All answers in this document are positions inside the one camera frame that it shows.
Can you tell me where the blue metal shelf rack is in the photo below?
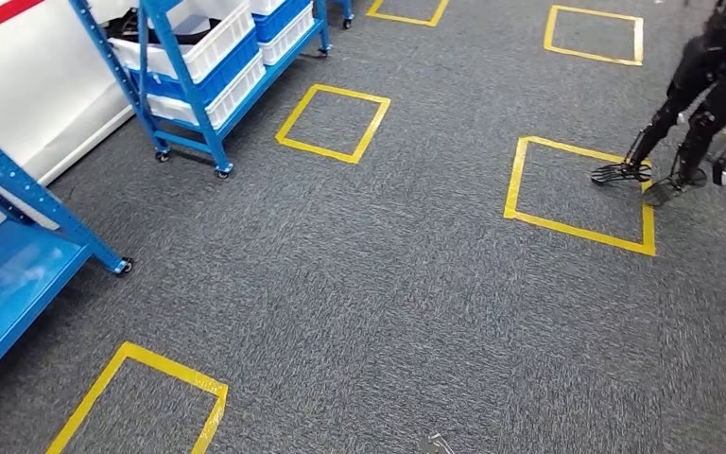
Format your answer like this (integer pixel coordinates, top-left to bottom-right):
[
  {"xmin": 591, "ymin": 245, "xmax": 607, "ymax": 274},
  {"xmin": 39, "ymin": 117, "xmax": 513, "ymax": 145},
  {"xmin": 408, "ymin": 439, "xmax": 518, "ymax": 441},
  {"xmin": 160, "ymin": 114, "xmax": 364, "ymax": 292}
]
[{"xmin": 0, "ymin": 115, "xmax": 133, "ymax": 402}]

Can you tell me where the white plastic bin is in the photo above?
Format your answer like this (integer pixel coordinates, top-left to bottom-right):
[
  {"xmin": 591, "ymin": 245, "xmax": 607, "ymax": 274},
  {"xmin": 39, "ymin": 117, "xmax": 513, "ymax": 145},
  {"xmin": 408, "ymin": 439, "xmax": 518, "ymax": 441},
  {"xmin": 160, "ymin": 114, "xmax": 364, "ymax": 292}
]
[
  {"xmin": 109, "ymin": 0, "xmax": 256, "ymax": 84},
  {"xmin": 147, "ymin": 53, "xmax": 268, "ymax": 131},
  {"xmin": 250, "ymin": 0, "xmax": 289, "ymax": 17},
  {"xmin": 259, "ymin": 3, "xmax": 316, "ymax": 67}
]

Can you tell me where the black parts pile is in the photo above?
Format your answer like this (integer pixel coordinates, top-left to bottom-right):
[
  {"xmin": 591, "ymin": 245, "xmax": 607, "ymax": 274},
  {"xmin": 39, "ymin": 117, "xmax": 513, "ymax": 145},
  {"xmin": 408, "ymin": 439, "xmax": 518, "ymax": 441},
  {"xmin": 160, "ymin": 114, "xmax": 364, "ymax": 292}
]
[{"xmin": 106, "ymin": 9, "xmax": 223, "ymax": 46}]

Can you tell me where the black humanoid robot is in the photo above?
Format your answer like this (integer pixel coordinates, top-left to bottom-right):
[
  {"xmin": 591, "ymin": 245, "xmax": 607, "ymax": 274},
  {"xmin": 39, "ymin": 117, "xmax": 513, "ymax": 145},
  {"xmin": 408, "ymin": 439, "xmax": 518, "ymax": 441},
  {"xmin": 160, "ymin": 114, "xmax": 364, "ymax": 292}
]
[{"xmin": 591, "ymin": 0, "xmax": 726, "ymax": 208}]

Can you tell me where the blue metal frame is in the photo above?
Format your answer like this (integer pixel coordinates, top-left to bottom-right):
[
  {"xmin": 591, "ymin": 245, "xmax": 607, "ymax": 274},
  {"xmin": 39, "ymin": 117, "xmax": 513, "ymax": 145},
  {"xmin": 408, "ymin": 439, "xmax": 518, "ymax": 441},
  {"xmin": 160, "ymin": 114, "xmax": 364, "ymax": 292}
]
[
  {"xmin": 331, "ymin": 0, "xmax": 354, "ymax": 29},
  {"xmin": 68, "ymin": 0, "xmax": 333, "ymax": 180}
]

